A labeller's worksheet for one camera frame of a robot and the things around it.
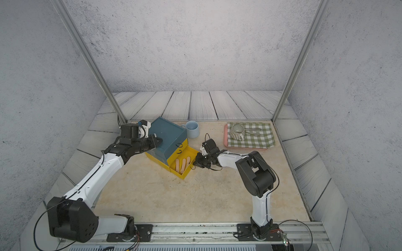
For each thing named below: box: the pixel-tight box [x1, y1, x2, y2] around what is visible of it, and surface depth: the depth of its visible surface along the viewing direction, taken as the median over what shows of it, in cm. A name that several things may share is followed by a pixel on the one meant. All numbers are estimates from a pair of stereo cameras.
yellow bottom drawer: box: [166, 145, 200, 180], surface depth 98 cm
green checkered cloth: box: [227, 121, 276, 150], surface depth 110 cm
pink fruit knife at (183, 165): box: [181, 158, 186, 174], surface depth 98 cm
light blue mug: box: [181, 120, 200, 139], surface depth 112 cm
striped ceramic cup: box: [229, 123, 245, 142], surface depth 107 cm
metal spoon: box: [243, 127, 262, 137], surface depth 117 cm
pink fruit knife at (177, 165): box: [175, 158, 180, 173], surface depth 98 cm
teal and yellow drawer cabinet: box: [144, 116, 199, 180], surface depth 91 cm
